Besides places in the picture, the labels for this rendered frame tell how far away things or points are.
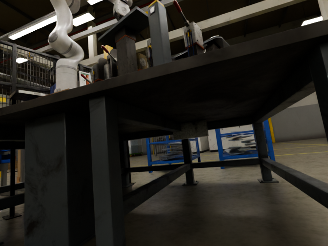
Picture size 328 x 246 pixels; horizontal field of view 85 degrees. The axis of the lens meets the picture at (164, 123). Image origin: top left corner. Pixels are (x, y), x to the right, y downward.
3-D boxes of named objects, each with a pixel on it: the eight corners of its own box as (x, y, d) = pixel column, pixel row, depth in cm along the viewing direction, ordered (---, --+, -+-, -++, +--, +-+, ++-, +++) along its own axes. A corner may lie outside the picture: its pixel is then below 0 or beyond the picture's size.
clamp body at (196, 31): (211, 91, 94) (201, 29, 99) (200, 87, 85) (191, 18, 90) (198, 95, 99) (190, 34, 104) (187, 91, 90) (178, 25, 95)
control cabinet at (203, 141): (200, 151, 1133) (195, 113, 1167) (209, 150, 1113) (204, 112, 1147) (191, 153, 913) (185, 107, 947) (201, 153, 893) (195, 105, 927)
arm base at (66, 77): (65, 91, 98) (64, 60, 102) (41, 98, 105) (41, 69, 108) (90, 100, 116) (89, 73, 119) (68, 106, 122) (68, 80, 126)
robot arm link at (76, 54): (51, 70, 110) (51, 35, 114) (73, 81, 127) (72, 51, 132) (67, 65, 107) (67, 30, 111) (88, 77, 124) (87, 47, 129)
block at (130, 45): (141, 102, 102) (135, 30, 108) (130, 100, 96) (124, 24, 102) (130, 106, 108) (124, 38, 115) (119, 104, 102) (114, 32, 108)
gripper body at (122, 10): (116, -6, 105) (118, 11, 104) (131, 3, 112) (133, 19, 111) (110, 2, 110) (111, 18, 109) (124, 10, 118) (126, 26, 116)
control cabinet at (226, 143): (210, 152, 881) (203, 104, 915) (211, 152, 931) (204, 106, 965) (264, 147, 805) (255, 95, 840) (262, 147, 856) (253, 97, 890)
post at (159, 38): (176, 90, 87) (166, 9, 93) (166, 86, 81) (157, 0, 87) (164, 93, 91) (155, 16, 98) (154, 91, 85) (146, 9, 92)
